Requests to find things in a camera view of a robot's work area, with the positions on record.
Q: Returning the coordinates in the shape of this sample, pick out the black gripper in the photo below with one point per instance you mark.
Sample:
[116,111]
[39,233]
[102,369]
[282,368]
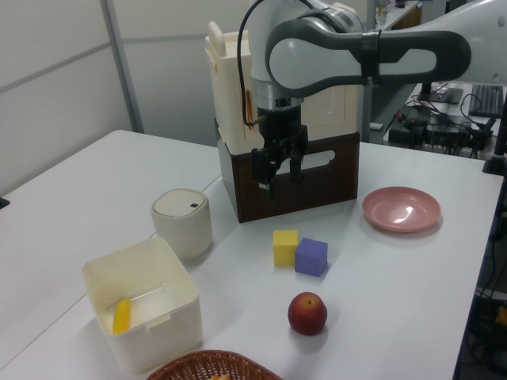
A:
[279,130]

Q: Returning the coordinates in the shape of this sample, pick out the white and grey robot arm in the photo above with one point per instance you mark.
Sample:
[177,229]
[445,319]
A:
[356,43]

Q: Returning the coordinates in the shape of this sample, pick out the bread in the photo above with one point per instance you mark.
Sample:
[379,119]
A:
[220,377]

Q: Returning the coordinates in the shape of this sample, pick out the dark brown wooden crate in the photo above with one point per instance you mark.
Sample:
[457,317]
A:
[317,178]

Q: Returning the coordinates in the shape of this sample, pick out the yellow cube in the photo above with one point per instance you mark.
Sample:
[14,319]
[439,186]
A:
[284,247]

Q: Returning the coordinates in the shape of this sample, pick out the purple cube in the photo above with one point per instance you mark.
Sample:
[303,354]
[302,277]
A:
[311,256]

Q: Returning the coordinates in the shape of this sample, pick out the white lidded trash can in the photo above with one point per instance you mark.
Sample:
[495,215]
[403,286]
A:
[182,223]

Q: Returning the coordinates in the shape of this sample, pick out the brown and cream crate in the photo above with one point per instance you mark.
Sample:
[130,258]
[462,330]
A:
[233,79]

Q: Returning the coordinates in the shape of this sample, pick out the pink plastic plate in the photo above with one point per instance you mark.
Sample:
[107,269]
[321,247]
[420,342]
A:
[401,208]

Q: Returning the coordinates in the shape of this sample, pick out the red apple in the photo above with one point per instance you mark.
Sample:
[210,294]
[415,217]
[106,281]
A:
[307,314]

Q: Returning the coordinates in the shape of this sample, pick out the black electronics box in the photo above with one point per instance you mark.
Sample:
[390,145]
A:
[431,132]

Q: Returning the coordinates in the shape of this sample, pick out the black monitor stand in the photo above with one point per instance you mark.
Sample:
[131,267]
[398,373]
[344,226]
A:
[439,93]

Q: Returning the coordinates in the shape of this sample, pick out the cream square plastic bin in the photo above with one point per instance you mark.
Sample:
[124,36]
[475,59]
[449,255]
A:
[158,316]

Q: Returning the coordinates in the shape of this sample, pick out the brown wicker basket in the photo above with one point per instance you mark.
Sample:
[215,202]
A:
[214,366]

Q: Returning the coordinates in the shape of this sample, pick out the yellow banana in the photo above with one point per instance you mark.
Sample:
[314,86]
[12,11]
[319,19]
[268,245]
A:
[121,315]

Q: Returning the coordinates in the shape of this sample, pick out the black keyboard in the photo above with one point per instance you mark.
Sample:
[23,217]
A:
[485,101]

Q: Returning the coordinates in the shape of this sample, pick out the black clamp pole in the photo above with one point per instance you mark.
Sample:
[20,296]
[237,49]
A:
[498,146]

